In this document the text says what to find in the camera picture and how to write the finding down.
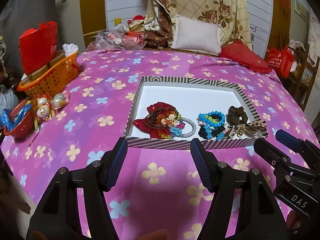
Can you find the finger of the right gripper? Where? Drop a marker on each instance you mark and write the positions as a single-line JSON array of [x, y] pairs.
[[306, 149], [272, 152]]

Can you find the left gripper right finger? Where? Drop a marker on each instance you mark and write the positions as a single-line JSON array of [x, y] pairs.
[[259, 214]]

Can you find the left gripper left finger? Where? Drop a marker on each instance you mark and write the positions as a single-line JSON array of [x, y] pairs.
[[57, 213]]

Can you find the leopard print bow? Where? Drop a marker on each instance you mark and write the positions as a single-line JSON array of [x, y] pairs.
[[251, 129]]

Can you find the brown scrunchie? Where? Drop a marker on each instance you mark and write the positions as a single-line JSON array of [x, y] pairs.
[[236, 116]]

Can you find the black scrunchie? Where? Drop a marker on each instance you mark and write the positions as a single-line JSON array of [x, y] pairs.
[[212, 125]]

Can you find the red bow hair clip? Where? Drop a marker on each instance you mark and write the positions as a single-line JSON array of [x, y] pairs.
[[160, 119]]

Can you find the striped jewelry box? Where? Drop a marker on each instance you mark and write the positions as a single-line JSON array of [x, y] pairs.
[[190, 96]]

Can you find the wooden chair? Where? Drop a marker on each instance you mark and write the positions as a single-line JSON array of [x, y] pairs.
[[302, 79]]

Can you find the red shopping bag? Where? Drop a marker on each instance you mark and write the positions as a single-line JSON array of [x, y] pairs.
[[281, 61]]

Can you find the small red plastic basket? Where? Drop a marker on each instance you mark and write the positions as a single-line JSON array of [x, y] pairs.
[[18, 122]]

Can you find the red cushion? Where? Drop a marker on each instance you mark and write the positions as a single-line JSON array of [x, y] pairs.
[[240, 53]]

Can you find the round ornament ball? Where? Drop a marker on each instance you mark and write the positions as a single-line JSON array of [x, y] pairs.
[[60, 100]]

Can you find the orange plastic basket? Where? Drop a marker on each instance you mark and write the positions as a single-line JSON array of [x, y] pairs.
[[54, 80]]

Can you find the white pillow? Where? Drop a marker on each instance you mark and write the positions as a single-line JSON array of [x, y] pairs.
[[196, 36]]

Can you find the floral beige quilt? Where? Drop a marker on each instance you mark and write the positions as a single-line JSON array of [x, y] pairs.
[[230, 15]]

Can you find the red gift bag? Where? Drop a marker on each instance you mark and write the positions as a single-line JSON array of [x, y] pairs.
[[38, 46]]

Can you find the clear plastic bag pile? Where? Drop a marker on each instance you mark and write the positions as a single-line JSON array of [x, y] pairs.
[[118, 38]]

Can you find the santa plush toy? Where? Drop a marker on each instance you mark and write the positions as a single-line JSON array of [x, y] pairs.
[[136, 24]]

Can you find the grey refrigerator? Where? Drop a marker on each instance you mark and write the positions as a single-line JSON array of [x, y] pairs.
[[21, 15]]

